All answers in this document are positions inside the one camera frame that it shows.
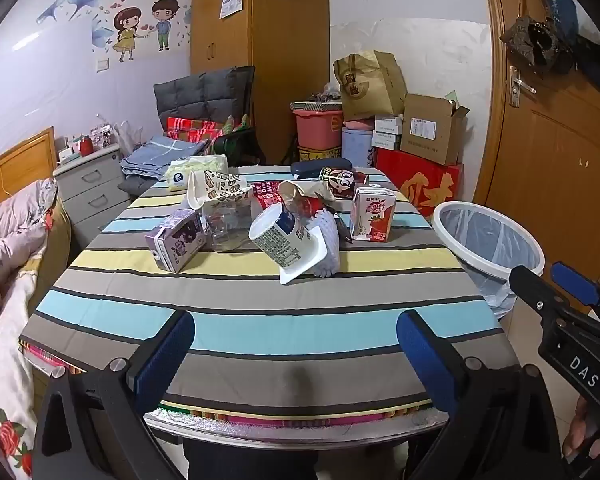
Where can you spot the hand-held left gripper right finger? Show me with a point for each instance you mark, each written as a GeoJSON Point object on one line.
{"type": "Point", "coordinates": [425, 355]}

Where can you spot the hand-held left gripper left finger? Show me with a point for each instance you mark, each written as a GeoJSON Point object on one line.
{"type": "Point", "coordinates": [165, 355]}

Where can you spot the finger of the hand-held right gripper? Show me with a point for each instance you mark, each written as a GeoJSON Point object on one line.
{"type": "Point", "coordinates": [575, 282]}
{"type": "Point", "coordinates": [532, 292]}

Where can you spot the white trash bin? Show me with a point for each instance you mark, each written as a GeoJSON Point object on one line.
{"type": "Point", "coordinates": [485, 269]}

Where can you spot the purple milk carton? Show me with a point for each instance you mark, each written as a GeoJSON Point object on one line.
{"type": "Point", "coordinates": [177, 242]}

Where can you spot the clear plastic cup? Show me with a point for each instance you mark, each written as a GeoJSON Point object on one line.
{"type": "Point", "coordinates": [225, 230]}

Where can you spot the white foam fruit net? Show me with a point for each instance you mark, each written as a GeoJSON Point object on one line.
{"type": "Point", "coordinates": [331, 252]}

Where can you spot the red and white drink carton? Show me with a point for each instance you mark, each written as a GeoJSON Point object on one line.
{"type": "Point", "coordinates": [372, 215]}

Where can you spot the large white yogurt cup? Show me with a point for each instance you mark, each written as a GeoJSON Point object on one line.
{"type": "Point", "coordinates": [280, 240]}

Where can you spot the patterned paper cup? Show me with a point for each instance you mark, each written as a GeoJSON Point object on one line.
{"type": "Point", "coordinates": [220, 185]}

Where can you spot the red paper cup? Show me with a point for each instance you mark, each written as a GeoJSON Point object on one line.
{"type": "Point", "coordinates": [266, 202]}

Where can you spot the red cartoon milk can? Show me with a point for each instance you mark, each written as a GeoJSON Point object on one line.
{"type": "Point", "coordinates": [341, 180]}

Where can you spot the white paper cup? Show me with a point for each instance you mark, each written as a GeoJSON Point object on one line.
{"type": "Point", "coordinates": [300, 190]}

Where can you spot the person's right hand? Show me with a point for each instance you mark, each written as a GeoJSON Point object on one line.
{"type": "Point", "coordinates": [575, 435]}

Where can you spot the striped tablecloth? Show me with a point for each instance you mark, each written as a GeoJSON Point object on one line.
{"type": "Point", "coordinates": [280, 310]}

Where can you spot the wooden door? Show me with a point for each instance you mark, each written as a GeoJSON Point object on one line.
{"type": "Point", "coordinates": [545, 160]}

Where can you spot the round table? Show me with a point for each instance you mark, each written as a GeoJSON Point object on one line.
{"type": "Point", "coordinates": [280, 434]}

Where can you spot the red gift box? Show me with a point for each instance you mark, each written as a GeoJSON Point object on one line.
{"type": "Point", "coordinates": [420, 185]}

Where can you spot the grey drawer cabinet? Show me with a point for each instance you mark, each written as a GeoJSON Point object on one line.
{"type": "Point", "coordinates": [95, 195]}

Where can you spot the yellow tissue pack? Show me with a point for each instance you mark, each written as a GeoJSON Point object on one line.
{"type": "Point", "coordinates": [182, 175]}

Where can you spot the open cardboard box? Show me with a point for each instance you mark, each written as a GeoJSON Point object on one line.
{"type": "Point", "coordinates": [430, 132]}

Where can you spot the blue folded cloth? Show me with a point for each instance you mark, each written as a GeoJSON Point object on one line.
{"type": "Point", "coordinates": [155, 155]}

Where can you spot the light blue round container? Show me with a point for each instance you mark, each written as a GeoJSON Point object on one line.
{"type": "Point", "coordinates": [356, 150]}

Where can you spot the dark blue glasses case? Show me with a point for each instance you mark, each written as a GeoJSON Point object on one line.
{"type": "Point", "coordinates": [310, 167]}

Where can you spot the white plastic bag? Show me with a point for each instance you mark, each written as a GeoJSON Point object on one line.
{"type": "Point", "coordinates": [130, 135]}

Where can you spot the red bottle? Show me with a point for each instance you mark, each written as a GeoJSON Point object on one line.
{"type": "Point", "coordinates": [86, 146]}

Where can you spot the yellow patterned box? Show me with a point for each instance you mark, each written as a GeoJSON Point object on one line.
{"type": "Point", "coordinates": [320, 154]}

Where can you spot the red plaid cloth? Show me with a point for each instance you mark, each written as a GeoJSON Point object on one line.
{"type": "Point", "coordinates": [190, 126]}

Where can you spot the wooden bed headboard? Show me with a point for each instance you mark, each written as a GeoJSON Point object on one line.
{"type": "Point", "coordinates": [25, 160]}

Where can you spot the brown handbag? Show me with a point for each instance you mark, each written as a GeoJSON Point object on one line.
{"type": "Point", "coordinates": [535, 42]}

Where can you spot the pink plastic bin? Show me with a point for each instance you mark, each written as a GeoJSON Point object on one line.
{"type": "Point", "coordinates": [317, 127]}

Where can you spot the brown paper bag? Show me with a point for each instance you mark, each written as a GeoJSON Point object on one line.
{"type": "Point", "coordinates": [370, 90]}

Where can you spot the grey quilted cushion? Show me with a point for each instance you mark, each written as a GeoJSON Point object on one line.
{"type": "Point", "coordinates": [200, 92]}

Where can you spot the dark blue hanging garment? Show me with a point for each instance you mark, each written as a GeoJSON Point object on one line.
{"type": "Point", "coordinates": [567, 10]}

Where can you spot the patterned tray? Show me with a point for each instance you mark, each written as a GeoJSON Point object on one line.
{"type": "Point", "coordinates": [316, 105]}

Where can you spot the wooden wardrobe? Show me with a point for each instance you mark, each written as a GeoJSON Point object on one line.
{"type": "Point", "coordinates": [290, 60]}

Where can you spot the white paper tag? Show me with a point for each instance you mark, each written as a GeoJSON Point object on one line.
{"type": "Point", "coordinates": [231, 6]}

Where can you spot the white wall switch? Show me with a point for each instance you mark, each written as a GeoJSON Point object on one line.
{"type": "Point", "coordinates": [102, 65]}

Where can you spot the cartoon wall sticker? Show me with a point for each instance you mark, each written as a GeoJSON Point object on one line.
{"type": "Point", "coordinates": [127, 30]}

